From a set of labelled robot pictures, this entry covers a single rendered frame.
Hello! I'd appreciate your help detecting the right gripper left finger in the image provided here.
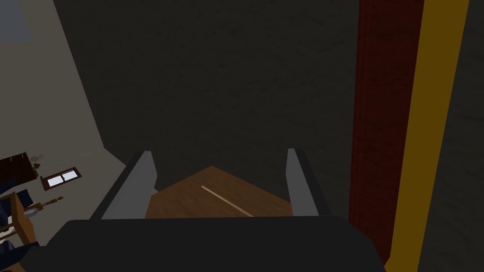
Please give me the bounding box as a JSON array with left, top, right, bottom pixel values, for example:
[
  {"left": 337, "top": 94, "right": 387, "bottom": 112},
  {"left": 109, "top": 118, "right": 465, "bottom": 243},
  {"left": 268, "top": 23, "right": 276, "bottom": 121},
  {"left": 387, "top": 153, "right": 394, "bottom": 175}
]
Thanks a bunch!
[{"left": 89, "top": 150, "right": 158, "bottom": 221}]

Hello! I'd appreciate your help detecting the dark brown wall cabinet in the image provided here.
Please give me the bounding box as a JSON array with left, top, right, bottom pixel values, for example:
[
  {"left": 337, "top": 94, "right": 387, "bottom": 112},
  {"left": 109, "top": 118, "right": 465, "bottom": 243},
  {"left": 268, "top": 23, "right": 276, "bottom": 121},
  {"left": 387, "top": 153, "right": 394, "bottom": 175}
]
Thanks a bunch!
[{"left": 0, "top": 152, "right": 38, "bottom": 186}]

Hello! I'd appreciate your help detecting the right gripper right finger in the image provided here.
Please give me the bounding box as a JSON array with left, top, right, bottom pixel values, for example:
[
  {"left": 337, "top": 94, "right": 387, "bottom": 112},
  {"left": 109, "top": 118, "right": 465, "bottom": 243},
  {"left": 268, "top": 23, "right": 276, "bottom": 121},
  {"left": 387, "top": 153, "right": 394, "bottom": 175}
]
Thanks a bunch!
[{"left": 285, "top": 148, "right": 333, "bottom": 217}]

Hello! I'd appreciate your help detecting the wooden chair with blue cushions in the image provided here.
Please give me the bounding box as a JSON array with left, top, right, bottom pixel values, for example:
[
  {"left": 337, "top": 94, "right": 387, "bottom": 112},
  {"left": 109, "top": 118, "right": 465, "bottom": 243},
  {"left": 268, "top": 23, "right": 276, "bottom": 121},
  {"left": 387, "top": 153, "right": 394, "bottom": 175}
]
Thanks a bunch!
[{"left": 0, "top": 188, "right": 64, "bottom": 272}]

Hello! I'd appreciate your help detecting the brown framed window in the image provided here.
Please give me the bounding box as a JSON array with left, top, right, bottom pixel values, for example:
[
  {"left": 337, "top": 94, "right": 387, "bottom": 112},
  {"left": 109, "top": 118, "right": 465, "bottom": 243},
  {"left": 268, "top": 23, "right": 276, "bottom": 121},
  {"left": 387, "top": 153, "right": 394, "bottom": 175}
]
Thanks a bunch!
[{"left": 40, "top": 167, "right": 82, "bottom": 191}]

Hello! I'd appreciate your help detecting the dark red door leaf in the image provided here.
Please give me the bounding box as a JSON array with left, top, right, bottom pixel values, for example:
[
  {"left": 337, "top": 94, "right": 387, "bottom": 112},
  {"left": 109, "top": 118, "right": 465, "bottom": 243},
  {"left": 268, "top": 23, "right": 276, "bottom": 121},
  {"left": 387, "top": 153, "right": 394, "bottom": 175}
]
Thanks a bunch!
[{"left": 347, "top": 0, "right": 426, "bottom": 265}]

